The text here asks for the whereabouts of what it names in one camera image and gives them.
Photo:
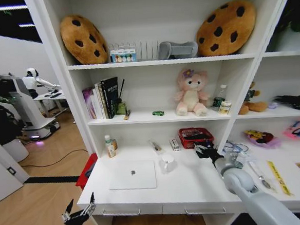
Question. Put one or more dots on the small white printed box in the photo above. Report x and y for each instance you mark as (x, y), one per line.
(175, 144)

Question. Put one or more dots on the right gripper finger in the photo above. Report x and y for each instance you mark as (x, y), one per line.
(212, 143)
(199, 148)

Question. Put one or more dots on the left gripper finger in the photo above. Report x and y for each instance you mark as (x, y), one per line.
(68, 212)
(90, 204)

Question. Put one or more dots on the small box with coloured dots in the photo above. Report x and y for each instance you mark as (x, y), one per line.
(123, 55)

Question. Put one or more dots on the small amber bottle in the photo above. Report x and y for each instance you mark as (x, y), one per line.
(114, 143)

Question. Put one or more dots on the dark green leafy plant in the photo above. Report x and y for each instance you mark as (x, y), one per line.
(290, 10)

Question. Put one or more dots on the grey wheeled machine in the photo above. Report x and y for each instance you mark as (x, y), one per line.
(29, 110)

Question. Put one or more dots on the silver spoon in wrapper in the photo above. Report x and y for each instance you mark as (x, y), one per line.
(258, 174)

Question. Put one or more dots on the clear pen case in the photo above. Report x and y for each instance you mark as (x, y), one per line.
(156, 146)

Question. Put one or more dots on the black fabric object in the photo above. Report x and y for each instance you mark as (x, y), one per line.
(297, 102)

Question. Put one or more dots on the grey neck pillow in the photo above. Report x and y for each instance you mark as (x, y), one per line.
(177, 50)

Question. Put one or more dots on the white humanoid robot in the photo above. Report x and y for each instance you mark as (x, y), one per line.
(32, 80)

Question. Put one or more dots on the white-capped yellow bottle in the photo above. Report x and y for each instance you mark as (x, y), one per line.
(110, 148)

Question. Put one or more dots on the pink flat toy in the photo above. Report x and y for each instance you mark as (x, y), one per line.
(299, 129)

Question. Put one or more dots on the white shelf unit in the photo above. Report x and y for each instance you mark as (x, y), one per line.
(161, 196)

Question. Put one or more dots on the green toy car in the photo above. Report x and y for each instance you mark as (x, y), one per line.
(158, 113)

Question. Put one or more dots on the brown plush toy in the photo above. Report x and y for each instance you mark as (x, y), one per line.
(253, 105)

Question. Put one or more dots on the purple and yellow plush toy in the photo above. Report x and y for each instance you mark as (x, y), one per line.
(262, 136)

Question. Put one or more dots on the white fence-shaped rack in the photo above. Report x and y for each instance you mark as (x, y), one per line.
(145, 49)

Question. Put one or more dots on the yellow printed strip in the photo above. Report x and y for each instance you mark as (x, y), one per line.
(279, 178)

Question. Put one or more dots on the white laptop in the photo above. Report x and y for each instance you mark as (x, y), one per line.
(132, 175)

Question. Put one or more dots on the white desk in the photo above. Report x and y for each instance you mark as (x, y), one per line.
(51, 97)

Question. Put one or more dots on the round cookie cushion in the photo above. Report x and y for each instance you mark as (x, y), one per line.
(226, 28)
(82, 41)

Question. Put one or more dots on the clear plastic box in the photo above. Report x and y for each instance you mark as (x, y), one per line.
(236, 151)

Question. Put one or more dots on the green reed diffuser bottle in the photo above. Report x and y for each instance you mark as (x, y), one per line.
(121, 108)

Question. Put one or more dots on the black book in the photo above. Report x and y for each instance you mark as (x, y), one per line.
(111, 97)

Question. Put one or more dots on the pink plush toy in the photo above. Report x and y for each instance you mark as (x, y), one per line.
(191, 94)

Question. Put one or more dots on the small purple object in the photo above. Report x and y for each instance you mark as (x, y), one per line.
(273, 105)

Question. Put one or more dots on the white plant pot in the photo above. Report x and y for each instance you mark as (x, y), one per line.
(16, 151)

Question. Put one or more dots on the purple book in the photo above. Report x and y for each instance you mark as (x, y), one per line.
(89, 104)

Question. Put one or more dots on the white book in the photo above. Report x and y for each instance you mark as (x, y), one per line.
(99, 100)

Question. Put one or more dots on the clear water bottle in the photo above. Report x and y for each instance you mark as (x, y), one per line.
(223, 92)

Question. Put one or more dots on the red chair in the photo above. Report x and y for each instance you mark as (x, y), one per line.
(85, 171)

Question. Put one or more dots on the red mesh basket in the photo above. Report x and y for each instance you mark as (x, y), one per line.
(190, 136)

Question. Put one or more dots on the wall socket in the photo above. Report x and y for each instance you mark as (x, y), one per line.
(12, 170)

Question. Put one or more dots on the cream jar with label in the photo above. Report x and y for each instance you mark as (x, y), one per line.
(225, 107)

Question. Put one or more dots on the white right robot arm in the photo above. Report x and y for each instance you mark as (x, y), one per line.
(250, 188)

